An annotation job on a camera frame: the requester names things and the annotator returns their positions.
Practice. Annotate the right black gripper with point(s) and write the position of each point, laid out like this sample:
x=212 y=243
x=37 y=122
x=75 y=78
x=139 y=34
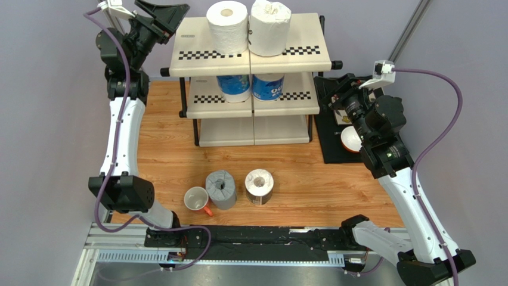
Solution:
x=341 y=96

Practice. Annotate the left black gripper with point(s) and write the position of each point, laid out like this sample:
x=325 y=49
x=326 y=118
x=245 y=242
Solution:
x=167 y=19

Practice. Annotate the plain white toilet roll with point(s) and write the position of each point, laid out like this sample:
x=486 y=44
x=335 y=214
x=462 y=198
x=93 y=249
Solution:
x=227 y=22

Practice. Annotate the blue label roll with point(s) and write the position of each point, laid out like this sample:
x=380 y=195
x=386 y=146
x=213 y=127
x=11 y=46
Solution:
x=267 y=87

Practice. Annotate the blue plastic roll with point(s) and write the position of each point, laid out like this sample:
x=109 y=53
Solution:
x=235 y=88

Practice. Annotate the brown toilet roll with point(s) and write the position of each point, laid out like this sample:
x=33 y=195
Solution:
x=259 y=185

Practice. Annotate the grey toilet roll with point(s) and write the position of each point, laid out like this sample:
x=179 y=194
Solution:
x=221 y=189

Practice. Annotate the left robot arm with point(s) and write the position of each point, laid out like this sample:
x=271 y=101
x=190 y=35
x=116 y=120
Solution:
x=118 y=187

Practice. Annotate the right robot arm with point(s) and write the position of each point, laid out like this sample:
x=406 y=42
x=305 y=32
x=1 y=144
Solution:
x=430 y=256

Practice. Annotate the cream three-tier checkered shelf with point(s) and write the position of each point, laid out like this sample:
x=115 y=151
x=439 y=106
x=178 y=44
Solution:
x=217 y=122

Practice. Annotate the square floral ceramic plate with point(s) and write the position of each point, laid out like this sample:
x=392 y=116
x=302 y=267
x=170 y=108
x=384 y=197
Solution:
x=343 y=117

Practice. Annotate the black cloth placemat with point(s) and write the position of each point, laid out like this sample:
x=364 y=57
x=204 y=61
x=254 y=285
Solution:
x=331 y=142

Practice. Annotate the white bowl orange outside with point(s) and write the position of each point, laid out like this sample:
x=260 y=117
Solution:
x=350 y=139

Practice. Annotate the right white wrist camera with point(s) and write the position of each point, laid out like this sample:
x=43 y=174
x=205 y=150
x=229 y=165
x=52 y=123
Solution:
x=383 y=75

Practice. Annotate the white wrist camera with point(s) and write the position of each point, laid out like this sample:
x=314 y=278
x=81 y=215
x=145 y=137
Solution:
x=116 y=9
x=383 y=75

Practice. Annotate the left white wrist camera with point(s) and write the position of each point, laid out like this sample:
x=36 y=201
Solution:
x=116 y=9

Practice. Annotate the white mug orange handle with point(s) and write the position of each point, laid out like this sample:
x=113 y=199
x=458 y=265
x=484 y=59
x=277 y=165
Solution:
x=196 y=199

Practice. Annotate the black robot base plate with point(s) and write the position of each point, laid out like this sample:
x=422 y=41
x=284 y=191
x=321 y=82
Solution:
x=254 y=243

